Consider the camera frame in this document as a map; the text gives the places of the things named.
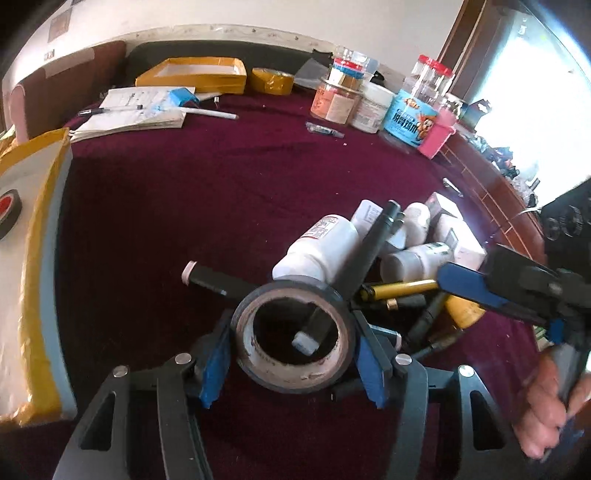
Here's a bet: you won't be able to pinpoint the white pen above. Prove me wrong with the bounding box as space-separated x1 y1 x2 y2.
184 108 240 121

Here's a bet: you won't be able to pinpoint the person's right hand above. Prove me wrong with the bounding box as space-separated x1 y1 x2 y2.
516 348 591 462

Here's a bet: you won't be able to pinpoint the clear plastic box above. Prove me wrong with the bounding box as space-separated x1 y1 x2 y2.
358 58 380 86

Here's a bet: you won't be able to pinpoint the dark sofa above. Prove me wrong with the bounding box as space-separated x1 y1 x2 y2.
124 41 338 88

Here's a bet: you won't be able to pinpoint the black ballpoint pen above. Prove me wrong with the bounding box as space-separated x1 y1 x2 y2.
78 104 144 116

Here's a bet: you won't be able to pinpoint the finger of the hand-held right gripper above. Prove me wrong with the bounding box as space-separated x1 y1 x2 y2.
484 244 561 301
436 262 555 328

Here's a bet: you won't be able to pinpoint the black tape roll red core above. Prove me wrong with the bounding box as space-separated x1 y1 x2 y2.
0 189 21 241

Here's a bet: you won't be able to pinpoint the wide yellow tape roll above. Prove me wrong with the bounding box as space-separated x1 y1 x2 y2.
249 67 295 97

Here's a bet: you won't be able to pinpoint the wooden side table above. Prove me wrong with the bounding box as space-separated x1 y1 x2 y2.
436 131 548 252

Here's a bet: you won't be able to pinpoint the shallow yellow taped tray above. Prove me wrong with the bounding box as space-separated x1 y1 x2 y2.
135 57 249 94

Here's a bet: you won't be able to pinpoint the black stick pink end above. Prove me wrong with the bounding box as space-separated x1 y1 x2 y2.
182 261 241 297

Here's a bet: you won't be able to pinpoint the slim black pen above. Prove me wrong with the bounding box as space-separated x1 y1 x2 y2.
406 293 448 352
410 329 464 361

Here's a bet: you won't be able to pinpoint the maroon velvet tablecloth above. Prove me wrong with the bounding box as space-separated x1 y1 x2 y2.
18 88 555 480

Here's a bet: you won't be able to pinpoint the blue black card package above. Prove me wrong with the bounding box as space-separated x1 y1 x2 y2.
462 98 491 131

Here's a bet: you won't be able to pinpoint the large clear jar blue label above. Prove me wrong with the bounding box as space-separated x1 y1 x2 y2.
383 54 455 149

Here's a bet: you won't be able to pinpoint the thick black pen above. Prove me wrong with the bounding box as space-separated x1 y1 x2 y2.
330 200 406 296

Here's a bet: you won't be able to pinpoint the yellow pen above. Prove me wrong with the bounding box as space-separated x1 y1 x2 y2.
360 278 440 304

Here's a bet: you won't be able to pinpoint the yellow taped cardboard tray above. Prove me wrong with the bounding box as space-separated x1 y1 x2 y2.
0 128 77 423

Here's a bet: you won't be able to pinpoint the grey plastic bag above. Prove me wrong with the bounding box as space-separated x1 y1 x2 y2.
294 56 334 89

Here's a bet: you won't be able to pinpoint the small blue box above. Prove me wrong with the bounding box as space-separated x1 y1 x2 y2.
168 87 201 110

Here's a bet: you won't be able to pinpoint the clear wrapped small item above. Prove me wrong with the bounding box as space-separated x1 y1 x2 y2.
305 121 345 138

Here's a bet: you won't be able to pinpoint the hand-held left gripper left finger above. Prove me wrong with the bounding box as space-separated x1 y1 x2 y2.
53 309 234 480

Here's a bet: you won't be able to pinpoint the reddish brown armchair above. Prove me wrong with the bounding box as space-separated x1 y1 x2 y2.
0 41 127 139

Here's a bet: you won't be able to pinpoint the open paper notebook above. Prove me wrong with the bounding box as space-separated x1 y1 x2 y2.
69 87 218 143

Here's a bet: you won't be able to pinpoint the wooden glazed door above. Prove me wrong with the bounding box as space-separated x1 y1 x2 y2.
436 0 587 134

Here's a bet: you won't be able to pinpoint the black pen gold band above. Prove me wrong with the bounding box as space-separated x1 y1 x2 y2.
387 295 428 311

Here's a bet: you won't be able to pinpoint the black stick white end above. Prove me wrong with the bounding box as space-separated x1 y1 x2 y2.
291 302 335 356

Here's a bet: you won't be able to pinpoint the white plastic jar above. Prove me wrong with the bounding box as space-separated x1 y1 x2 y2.
350 83 397 134

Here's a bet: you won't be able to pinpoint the white bottle green label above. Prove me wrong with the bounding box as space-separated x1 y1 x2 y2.
381 242 455 283

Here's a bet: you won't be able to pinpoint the white box pink print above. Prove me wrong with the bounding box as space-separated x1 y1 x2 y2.
425 193 462 220

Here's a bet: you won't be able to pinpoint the white power adapter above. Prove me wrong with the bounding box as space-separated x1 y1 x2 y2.
350 199 432 252

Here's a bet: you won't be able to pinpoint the large white pill bottle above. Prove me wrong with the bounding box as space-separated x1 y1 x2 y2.
271 215 362 283

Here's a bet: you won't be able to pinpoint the pink plastic container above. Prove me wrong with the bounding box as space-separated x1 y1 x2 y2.
418 108 459 160

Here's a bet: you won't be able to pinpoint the small yellow tape roll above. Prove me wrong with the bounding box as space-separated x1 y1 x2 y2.
444 294 486 329

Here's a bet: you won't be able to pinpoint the black tape roll pale core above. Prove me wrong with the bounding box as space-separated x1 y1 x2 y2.
231 275 358 395

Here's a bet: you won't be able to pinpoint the beige wall panel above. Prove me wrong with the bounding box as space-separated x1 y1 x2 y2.
48 7 71 40

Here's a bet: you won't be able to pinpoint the white box red blue print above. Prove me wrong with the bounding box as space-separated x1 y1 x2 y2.
434 215 488 271

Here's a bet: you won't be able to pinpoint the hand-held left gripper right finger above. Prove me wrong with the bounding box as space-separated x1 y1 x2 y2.
351 310 522 480

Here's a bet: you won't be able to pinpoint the glass jar orange label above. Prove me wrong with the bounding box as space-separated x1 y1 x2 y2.
310 78 364 125

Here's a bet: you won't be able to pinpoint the pile of small dark items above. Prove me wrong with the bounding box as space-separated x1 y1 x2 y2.
471 134 541 204

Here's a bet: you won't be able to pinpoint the clear jar blue red bands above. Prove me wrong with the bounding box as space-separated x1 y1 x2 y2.
330 45 366 88

